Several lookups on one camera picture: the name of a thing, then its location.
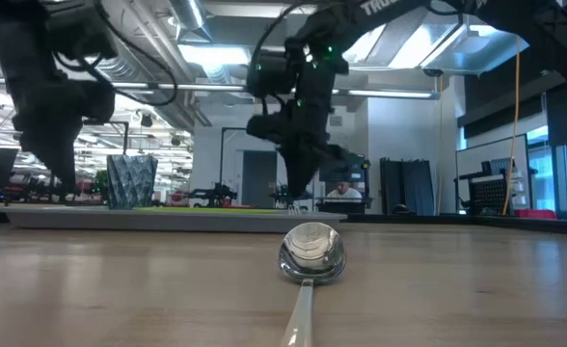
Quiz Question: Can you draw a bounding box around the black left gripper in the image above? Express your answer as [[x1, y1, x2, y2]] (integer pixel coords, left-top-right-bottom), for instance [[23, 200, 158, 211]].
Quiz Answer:
[[0, 71, 117, 195]]

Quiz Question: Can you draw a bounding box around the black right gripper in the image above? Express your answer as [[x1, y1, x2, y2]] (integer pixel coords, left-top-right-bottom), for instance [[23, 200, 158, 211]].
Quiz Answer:
[[246, 38, 351, 204]]

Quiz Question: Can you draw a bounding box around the dark patterned glass cup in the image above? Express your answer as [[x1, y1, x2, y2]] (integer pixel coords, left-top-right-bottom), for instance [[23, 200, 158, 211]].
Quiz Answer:
[[106, 153, 159, 210]]

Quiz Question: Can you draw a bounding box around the spoon with orange handle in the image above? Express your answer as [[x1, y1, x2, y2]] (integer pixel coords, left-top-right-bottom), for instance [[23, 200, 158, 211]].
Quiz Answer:
[[277, 221, 348, 347]]

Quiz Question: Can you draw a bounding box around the grey plastic tray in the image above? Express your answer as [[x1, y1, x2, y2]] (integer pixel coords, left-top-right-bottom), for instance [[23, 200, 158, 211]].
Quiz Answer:
[[0, 205, 348, 235]]

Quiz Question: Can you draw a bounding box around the black monitor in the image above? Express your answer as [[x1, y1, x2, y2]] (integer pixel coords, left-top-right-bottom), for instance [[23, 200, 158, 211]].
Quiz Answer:
[[317, 153, 367, 184]]

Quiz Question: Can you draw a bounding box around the person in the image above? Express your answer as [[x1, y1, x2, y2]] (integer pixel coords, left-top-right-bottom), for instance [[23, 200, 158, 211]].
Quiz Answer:
[[325, 180, 365, 201]]

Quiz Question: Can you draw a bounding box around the grey door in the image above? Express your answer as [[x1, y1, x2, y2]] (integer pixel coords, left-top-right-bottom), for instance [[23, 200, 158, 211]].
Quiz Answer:
[[241, 149, 279, 209]]

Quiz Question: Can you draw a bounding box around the green background plant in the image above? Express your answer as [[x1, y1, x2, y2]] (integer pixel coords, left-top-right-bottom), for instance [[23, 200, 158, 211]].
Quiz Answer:
[[94, 169, 110, 201]]

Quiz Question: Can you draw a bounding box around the black folding partition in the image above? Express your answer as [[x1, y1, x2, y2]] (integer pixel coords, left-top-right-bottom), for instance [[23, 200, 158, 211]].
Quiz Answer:
[[379, 157, 435, 217]]

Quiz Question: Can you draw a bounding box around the linear ceiling light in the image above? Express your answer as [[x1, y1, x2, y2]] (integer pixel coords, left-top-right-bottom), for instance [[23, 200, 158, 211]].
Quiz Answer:
[[109, 80, 442, 100]]

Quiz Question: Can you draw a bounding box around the white board panel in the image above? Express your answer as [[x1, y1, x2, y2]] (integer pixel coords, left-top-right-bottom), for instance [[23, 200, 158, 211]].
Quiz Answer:
[[455, 133, 530, 216]]

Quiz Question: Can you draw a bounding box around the black pegboard cart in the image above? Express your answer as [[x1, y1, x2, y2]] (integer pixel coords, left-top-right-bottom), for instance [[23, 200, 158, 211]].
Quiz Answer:
[[454, 158, 538, 217]]

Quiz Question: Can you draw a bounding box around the red low bin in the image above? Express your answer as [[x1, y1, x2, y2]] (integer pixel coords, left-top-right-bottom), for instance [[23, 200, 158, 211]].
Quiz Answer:
[[513, 208, 558, 221]]

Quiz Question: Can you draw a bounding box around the black metal stand frame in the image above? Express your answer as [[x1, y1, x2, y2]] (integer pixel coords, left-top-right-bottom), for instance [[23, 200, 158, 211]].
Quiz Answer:
[[109, 120, 130, 156], [219, 126, 249, 203]]

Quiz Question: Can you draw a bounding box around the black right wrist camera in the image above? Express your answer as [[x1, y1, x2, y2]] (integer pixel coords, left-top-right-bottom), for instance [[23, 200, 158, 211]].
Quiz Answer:
[[247, 50, 295, 98]]

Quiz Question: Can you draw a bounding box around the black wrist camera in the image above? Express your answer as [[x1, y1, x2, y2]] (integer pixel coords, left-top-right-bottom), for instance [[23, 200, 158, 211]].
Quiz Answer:
[[247, 50, 295, 98], [41, 0, 119, 62]]

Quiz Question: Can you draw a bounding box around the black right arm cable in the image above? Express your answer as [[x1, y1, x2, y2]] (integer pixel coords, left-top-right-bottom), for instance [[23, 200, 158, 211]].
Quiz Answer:
[[250, 0, 313, 73]]

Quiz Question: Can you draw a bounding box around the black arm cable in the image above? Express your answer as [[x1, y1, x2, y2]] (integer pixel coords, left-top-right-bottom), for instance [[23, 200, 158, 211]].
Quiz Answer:
[[250, 0, 313, 73], [54, 4, 178, 108]]

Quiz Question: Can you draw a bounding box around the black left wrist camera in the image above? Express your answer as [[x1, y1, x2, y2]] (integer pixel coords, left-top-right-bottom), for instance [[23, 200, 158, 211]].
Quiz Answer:
[[41, 0, 119, 62]]

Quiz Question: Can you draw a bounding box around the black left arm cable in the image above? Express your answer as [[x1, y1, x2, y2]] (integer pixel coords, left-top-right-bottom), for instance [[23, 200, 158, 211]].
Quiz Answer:
[[54, 4, 178, 108]]

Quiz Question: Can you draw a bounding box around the black aluminium table frame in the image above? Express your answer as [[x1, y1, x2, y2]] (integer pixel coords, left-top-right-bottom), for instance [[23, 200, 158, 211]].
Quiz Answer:
[[0, 204, 567, 237]]

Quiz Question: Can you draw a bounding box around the silver ventilation duct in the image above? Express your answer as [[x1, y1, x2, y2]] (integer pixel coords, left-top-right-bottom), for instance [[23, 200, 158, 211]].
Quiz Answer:
[[167, 0, 213, 42]]

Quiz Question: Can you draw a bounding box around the yellow hanging cable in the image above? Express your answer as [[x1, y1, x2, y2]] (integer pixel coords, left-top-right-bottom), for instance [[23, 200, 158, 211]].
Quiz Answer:
[[502, 38, 524, 217]]

